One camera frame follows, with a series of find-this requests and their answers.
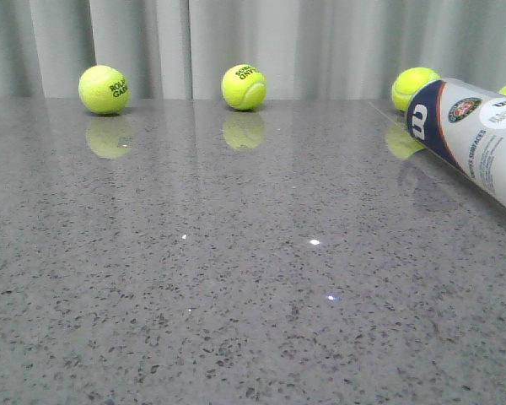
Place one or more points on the white Wilson tennis ball can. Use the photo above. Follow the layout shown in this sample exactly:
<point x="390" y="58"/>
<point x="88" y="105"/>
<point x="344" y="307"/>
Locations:
<point x="466" y="127"/>

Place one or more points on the yellow tennis ball centre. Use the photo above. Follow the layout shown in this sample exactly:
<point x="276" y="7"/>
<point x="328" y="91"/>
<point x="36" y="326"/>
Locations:
<point x="243" y="87"/>

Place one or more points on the yellow tennis ball behind can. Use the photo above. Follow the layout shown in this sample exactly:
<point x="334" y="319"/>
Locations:
<point x="408" y="83"/>

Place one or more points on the yellow tennis ball far left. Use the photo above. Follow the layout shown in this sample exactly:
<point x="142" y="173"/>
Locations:
<point x="103" y="90"/>

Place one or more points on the grey pleated curtain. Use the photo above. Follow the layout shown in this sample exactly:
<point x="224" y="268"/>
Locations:
<point x="328" y="50"/>

